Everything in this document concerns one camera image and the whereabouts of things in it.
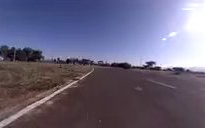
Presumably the distant row of trees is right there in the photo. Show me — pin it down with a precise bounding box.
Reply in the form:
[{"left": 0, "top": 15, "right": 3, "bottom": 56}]
[{"left": 53, "top": 57, "right": 191, "bottom": 72}]

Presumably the dark grey asphalt road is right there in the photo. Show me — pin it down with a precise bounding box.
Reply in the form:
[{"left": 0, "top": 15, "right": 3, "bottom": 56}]
[{"left": 4, "top": 65, "right": 205, "bottom": 128}]

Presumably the white painted edge line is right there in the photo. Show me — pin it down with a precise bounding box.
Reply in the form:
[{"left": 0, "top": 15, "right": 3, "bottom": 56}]
[{"left": 0, "top": 67, "right": 96, "bottom": 128}]

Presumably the clump of dark trees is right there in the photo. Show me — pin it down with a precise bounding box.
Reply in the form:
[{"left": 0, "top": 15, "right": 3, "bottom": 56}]
[{"left": 0, "top": 45, "right": 45, "bottom": 63}]

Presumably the dry grass field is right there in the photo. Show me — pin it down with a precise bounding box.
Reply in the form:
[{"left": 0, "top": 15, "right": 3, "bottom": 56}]
[{"left": 0, "top": 60, "right": 94, "bottom": 116}]

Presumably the pole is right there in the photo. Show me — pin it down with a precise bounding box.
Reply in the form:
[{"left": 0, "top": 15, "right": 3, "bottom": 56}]
[{"left": 12, "top": 48, "right": 17, "bottom": 62}]

